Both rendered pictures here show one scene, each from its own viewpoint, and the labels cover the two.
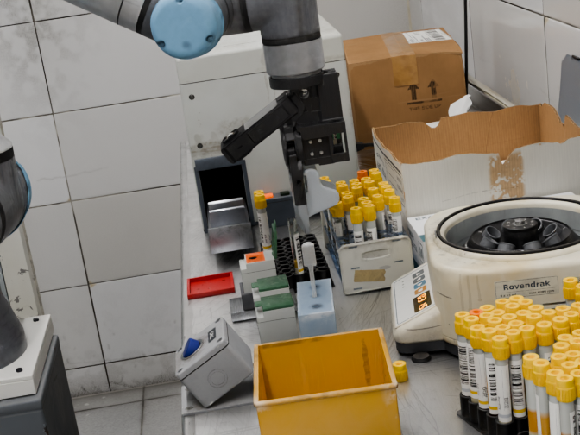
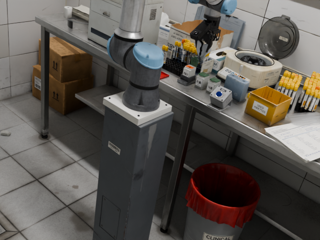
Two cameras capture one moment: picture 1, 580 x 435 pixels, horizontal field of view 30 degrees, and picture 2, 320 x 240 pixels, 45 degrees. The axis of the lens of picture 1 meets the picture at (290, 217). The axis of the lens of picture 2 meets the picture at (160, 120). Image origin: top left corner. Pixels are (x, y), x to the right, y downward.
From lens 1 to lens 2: 1.49 m
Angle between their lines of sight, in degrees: 47
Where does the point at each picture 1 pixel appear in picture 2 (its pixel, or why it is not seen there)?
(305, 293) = (234, 77)
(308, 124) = (213, 30)
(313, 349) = (257, 91)
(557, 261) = (275, 67)
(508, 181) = (219, 44)
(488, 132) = (190, 27)
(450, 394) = not seen: hidden behind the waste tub
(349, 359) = (260, 93)
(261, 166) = not seen: hidden behind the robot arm
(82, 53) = not seen: outside the picture
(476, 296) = (263, 76)
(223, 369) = (229, 98)
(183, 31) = (231, 7)
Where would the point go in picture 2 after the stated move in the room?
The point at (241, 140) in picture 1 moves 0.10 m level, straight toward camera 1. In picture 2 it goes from (201, 34) to (219, 41)
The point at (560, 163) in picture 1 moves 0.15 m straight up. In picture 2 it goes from (227, 39) to (234, 12)
